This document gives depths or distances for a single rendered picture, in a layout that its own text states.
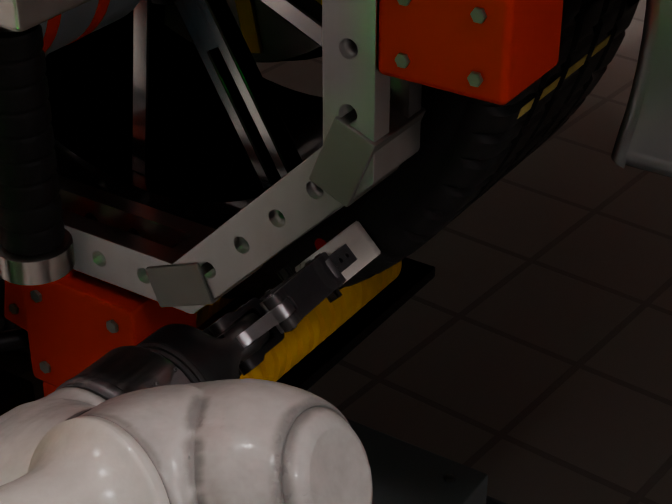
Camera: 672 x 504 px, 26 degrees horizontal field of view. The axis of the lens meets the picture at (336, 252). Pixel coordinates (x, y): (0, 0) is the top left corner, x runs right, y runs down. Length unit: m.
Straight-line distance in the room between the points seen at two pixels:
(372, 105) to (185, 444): 0.32
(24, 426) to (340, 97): 0.29
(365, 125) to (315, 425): 0.31
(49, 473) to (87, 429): 0.03
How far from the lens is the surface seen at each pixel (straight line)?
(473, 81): 0.87
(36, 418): 0.81
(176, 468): 0.66
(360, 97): 0.92
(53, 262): 0.83
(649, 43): 0.92
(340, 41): 0.91
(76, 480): 0.66
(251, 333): 0.92
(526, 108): 1.01
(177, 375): 0.88
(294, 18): 1.06
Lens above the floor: 1.18
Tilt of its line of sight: 31 degrees down
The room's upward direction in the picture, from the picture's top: straight up
